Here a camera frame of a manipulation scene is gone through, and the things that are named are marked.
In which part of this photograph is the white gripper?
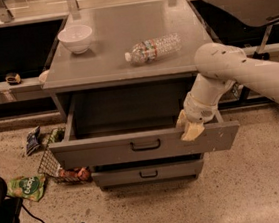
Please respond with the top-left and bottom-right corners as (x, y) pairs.
(175, 92), (218, 141)

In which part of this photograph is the grey top drawer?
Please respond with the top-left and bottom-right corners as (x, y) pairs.
(50, 78), (239, 169)

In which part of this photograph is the grey drawer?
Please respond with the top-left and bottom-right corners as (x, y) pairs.
(50, 78), (239, 169)
(92, 159), (204, 188)

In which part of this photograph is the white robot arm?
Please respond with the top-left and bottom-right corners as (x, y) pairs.
(178, 43), (279, 223)

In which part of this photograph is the grey bottom drawer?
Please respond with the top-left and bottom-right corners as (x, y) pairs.
(92, 159), (204, 188)

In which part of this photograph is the grey drawer cabinet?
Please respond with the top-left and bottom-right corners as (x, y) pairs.
(34, 0), (241, 197)

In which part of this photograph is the clear plastic water bottle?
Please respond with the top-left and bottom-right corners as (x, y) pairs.
(124, 33), (182, 65)

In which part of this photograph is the red snack packet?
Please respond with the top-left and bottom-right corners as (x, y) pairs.
(58, 167), (91, 181)

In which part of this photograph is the green packet in basket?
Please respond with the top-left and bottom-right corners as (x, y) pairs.
(47, 128), (65, 144)

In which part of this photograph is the black tray stand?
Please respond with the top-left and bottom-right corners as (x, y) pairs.
(193, 0), (279, 60)

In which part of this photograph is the white ceramic bowl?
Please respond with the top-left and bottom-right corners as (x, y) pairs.
(57, 24), (93, 54)

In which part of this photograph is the blue snack bag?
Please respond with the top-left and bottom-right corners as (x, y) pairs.
(26, 126), (41, 155)

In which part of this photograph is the green snack bag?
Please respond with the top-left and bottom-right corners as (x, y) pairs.
(7, 174), (46, 202)

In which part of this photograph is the yellow black tape measure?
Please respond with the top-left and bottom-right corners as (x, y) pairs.
(5, 72), (21, 85)

